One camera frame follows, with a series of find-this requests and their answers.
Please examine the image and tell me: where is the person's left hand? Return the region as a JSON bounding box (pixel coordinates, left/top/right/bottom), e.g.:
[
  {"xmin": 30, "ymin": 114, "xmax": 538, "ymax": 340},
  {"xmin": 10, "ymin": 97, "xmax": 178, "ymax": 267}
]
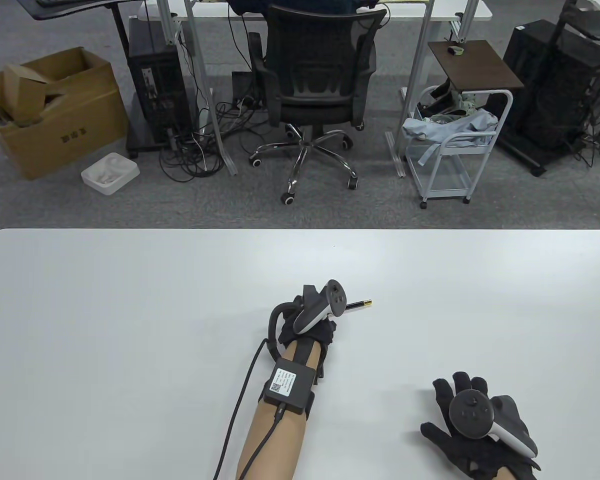
[{"xmin": 277, "ymin": 295, "xmax": 338, "ymax": 359}]

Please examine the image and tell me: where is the person's right hand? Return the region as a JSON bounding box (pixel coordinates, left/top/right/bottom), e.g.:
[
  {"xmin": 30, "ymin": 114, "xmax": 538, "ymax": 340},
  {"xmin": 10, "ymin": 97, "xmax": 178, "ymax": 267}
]
[{"xmin": 420, "ymin": 371, "xmax": 543, "ymax": 480}]

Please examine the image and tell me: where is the person's left forearm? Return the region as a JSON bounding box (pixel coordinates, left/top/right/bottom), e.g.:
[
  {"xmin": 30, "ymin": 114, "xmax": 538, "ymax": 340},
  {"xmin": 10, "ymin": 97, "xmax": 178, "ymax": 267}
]
[{"xmin": 235, "ymin": 340, "xmax": 327, "ymax": 480}]

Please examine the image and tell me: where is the grey white hand controller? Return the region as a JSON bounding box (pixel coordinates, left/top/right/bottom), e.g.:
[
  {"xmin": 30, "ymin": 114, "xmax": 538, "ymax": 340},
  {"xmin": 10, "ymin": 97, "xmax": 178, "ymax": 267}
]
[
  {"xmin": 293, "ymin": 279, "xmax": 346, "ymax": 335},
  {"xmin": 449, "ymin": 389, "xmax": 539, "ymax": 459}
]

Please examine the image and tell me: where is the light blue cloth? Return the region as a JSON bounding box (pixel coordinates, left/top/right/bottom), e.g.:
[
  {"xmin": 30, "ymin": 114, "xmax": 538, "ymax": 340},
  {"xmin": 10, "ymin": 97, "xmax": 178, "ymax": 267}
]
[{"xmin": 402, "ymin": 109, "xmax": 499, "ymax": 167}]

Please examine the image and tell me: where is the black box under desk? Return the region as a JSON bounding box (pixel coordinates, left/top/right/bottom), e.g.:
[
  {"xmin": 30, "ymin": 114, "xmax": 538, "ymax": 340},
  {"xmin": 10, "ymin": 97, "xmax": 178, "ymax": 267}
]
[{"xmin": 231, "ymin": 71, "xmax": 257, "ymax": 109}]

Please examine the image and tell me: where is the black mesh office chair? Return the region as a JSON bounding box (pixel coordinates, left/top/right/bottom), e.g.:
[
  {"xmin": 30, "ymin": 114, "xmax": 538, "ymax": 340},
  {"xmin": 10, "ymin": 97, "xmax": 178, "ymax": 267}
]
[{"xmin": 247, "ymin": 4, "xmax": 388, "ymax": 206}]

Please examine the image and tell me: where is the white plastic tray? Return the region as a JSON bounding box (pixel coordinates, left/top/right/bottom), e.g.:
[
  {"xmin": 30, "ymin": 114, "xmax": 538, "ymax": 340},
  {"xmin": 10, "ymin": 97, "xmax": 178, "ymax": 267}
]
[{"xmin": 81, "ymin": 153, "xmax": 141, "ymax": 197}]

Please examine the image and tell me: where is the white rolling cart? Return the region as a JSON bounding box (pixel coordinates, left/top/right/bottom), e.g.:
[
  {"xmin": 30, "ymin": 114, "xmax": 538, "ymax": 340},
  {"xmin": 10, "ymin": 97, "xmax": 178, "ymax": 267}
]
[{"xmin": 403, "ymin": 86, "xmax": 514, "ymax": 210}]

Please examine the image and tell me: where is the brown side table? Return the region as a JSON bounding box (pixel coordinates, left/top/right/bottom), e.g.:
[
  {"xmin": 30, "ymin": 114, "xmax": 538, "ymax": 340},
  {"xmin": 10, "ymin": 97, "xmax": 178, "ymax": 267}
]
[{"xmin": 427, "ymin": 40, "xmax": 525, "ymax": 94}]

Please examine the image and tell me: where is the large black computer tower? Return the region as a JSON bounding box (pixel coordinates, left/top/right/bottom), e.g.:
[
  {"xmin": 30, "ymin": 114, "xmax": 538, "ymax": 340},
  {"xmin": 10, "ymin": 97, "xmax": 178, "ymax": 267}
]
[{"xmin": 496, "ymin": 20, "xmax": 600, "ymax": 151}]

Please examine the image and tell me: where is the brown cardboard box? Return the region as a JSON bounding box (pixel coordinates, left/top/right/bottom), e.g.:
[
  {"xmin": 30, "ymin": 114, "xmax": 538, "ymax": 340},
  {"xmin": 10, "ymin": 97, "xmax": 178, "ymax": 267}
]
[{"xmin": 0, "ymin": 47, "xmax": 130, "ymax": 181}]

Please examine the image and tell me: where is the white desk with aluminium legs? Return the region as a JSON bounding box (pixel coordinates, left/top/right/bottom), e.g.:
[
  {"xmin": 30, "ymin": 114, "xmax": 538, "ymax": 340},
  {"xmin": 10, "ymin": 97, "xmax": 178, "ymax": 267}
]
[{"xmin": 137, "ymin": 0, "xmax": 494, "ymax": 179}]

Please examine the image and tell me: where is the black standing desk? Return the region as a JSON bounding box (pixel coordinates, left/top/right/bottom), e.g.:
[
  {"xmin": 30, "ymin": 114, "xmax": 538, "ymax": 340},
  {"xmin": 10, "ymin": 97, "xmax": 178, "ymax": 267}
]
[{"xmin": 17, "ymin": 0, "xmax": 141, "ymax": 160}]

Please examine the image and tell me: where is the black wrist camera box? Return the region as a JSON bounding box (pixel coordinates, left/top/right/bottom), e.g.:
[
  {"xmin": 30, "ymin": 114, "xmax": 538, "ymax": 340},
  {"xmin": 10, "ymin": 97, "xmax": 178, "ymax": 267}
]
[{"xmin": 264, "ymin": 357, "xmax": 317, "ymax": 416}]

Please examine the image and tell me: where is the black cable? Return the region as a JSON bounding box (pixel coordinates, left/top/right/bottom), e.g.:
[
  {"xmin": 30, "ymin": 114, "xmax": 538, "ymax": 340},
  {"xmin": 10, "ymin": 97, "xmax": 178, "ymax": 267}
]
[
  {"xmin": 212, "ymin": 303, "xmax": 301, "ymax": 480},
  {"xmin": 239, "ymin": 402, "xmax": 287, "ymax": 480}
]

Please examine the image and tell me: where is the bundle of black cables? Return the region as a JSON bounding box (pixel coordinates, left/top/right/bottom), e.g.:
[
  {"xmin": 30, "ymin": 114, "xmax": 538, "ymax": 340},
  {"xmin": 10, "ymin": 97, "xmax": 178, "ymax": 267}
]
[{"xmin": 159, "ymin": 95, "xmax": 263, "ymax": 182}]

